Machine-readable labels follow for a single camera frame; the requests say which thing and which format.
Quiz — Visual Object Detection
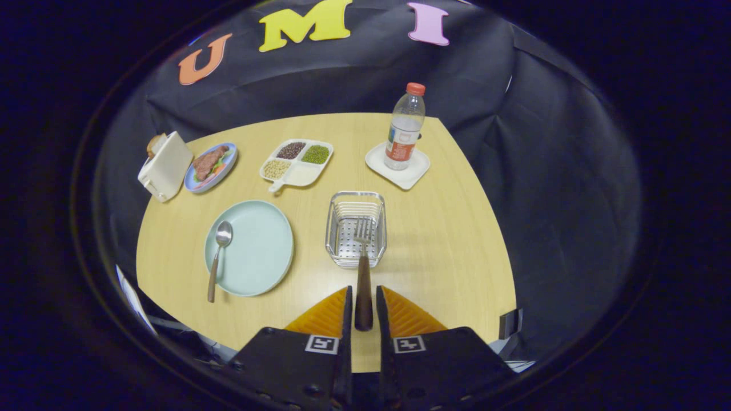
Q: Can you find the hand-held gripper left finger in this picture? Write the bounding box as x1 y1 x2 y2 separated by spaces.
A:
226 285 354 411

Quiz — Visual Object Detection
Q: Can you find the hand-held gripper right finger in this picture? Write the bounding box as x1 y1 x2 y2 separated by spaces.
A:
375 285 517 411

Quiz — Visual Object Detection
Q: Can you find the wooden handled metal fork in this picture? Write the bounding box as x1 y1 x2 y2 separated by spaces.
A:
352 220 375 332

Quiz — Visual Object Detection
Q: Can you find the wooden handled metal spoon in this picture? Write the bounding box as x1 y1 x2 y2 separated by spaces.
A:
207 221 234 303

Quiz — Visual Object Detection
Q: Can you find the pale green round plate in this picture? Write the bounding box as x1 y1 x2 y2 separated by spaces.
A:
204 199 295 297

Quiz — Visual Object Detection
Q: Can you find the white square coaster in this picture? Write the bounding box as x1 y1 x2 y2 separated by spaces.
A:
365 142 431 191

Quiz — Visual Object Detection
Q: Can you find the white divided tray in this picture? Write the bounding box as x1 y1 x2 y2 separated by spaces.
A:
260 139 334 194

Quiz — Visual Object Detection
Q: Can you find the clear plastic bottle red cap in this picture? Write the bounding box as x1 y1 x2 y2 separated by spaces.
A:
384 82 427 171

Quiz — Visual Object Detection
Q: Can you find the blue oval plate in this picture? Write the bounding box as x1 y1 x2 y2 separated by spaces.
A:
184 142 238 194

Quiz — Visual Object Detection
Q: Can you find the brown steak piece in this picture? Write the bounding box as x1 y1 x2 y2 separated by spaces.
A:
192 145 230 182

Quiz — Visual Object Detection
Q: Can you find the white paper sheet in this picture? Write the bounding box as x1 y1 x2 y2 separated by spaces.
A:
116 264 158 336

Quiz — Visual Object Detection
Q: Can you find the cream white toaster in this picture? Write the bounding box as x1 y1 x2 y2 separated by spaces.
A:
138 131 194 203

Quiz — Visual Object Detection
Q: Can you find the metal wire basket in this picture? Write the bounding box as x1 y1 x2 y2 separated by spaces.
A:
325 191 388 269

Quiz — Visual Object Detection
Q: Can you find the black table bracket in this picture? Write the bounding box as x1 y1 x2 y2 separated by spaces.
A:
499 308 524 341

